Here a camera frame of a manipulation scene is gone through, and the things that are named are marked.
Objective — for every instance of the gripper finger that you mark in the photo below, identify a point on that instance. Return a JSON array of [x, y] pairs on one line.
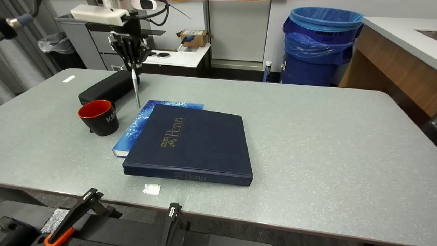
[[121, 46], [141, 51]]

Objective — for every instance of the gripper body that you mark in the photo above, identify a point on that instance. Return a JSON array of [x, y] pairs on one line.
[[130, 25]]

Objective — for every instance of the silver pen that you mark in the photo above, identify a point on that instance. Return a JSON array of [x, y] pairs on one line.
[[136, 89]]

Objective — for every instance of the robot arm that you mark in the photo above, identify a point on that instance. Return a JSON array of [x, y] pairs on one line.
[[143, 4]]

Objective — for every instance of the black mug with red inside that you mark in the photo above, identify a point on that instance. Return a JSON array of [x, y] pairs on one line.
[[102, 121]]

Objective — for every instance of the grey cabinet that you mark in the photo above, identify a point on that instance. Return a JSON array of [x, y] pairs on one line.
[[97, 51]]

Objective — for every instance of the white side table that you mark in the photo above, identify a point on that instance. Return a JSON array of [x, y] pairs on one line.
[[181, 58]]

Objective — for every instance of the black zip case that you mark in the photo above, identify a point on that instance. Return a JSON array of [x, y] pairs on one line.
[[107, 87]]

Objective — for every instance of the cardboard box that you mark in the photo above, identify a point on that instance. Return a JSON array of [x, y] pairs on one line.
[[195, 37]]

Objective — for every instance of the white tape strip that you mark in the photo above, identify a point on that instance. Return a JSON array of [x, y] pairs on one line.
[[69, 79]]

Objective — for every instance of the black bin with clear bag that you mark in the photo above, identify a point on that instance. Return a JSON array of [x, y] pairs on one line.
[[56, 44]]

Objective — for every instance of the light blue book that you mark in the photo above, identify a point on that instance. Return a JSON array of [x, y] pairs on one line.
[[138, 124]]

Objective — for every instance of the grey curtain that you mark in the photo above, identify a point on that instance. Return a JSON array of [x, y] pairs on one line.
[[20, 65]]

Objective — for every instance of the dark blue binder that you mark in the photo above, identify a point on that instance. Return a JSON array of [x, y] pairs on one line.
[[194, 143]]

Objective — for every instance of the white and blue tube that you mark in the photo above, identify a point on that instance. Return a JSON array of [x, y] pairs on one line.
[[268, 70]]

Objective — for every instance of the white paper scrap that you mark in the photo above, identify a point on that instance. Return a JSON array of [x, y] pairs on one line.
[[152, 189]]

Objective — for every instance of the blue trash bin with bag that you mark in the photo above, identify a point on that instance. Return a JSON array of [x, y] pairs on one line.
[[314, 44]]

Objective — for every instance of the black and orange clamp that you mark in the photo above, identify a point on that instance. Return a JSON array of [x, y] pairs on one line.
[[73, 215]]

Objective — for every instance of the wooden counter with white top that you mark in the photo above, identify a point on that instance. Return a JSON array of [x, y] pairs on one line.
[[392, 65]]

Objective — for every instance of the sink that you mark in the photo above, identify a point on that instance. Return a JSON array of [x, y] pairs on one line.
[[428, 34]]

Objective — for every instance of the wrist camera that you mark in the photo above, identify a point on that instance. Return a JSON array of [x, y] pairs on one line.
[[99, 14]]

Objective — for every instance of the grey wall panel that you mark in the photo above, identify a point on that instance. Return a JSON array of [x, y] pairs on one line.
[[239, 32]]

